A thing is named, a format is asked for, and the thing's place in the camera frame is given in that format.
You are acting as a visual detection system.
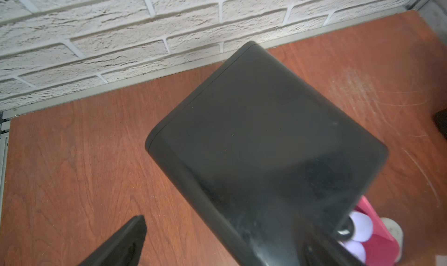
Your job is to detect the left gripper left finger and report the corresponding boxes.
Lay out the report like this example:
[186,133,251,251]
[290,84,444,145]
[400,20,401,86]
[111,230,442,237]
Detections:
[79,215,147,266]

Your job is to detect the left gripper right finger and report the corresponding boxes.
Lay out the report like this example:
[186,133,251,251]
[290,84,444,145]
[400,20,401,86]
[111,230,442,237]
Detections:
[293,217,363,266]

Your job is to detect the purple earphone case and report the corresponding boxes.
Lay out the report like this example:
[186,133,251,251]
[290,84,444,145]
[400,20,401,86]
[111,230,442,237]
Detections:
[349,211,374,242]
[341,240,366,263]

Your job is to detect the white earphone case oval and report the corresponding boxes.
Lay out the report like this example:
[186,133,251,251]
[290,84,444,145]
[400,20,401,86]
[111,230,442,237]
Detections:
[381,217,404,263]

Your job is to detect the black drawer cabinet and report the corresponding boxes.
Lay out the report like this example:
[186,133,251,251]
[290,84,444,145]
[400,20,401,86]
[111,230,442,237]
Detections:
[145,41,388,266]

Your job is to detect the left aluminium corner post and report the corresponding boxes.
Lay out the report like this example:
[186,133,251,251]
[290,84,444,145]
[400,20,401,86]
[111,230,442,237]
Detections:
[1,120,10,211]

